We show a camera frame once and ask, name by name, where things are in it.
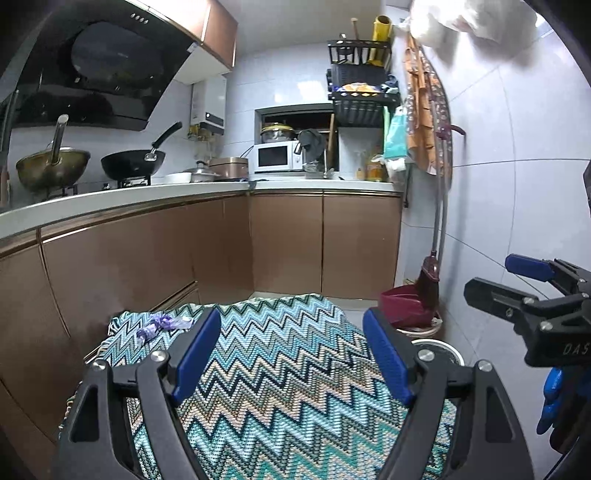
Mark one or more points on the teal hanging towel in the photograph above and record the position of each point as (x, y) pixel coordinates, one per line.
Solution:
(395, 133)

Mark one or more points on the black frying pan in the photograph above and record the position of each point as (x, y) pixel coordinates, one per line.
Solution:
(139, 163)

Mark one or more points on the white microwave oven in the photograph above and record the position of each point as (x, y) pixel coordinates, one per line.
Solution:
(284, 156)

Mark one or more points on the orange jar on counter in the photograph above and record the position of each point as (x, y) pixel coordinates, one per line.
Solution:
(376, 170)

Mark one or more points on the teal zigzag woven mat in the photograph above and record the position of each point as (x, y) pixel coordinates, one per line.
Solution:
(291, 391)

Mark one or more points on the copper rice cooker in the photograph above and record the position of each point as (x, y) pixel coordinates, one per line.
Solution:
(230, 168)

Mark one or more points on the black wire rack shelf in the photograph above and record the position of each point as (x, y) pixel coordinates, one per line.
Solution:
(361, 86)

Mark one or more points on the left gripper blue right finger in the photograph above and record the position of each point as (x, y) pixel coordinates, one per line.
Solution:
(394, 353)

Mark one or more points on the white plastic bag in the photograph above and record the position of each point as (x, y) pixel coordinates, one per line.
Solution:
(494, 21)

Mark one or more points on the yellow roll on rack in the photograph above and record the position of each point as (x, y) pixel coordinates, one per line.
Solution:
(381, 33)

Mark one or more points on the brown kitchen cabinet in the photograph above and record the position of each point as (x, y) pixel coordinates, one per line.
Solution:
(63, 278)

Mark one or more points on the brass wok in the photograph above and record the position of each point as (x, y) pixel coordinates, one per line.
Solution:
(55, 167)

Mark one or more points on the right blue gloved hand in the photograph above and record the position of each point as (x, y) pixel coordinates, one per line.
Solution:
(553, 393)

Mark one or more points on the purple crumpled wrapper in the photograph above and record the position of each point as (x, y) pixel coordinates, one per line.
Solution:
(161, 322)

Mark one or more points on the lidded pot in niche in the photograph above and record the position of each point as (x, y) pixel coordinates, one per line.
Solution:
(277, 132)

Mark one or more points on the white water heater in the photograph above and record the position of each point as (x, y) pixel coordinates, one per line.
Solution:
(207, 108)

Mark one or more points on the maroon dustpan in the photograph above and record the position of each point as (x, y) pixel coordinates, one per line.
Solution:
(402, 307)

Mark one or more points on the orange patterned apron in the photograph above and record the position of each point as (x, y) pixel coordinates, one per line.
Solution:
(429, 134)

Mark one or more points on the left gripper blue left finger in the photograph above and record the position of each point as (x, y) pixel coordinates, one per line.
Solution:
(189, 354)

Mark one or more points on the white round trash bin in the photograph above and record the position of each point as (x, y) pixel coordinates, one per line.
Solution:
(441, 348)

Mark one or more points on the maroon broom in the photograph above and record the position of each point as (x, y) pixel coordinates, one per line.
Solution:
(427, 284)

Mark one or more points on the black range hood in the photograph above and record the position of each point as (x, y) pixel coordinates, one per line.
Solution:
(102, 63)

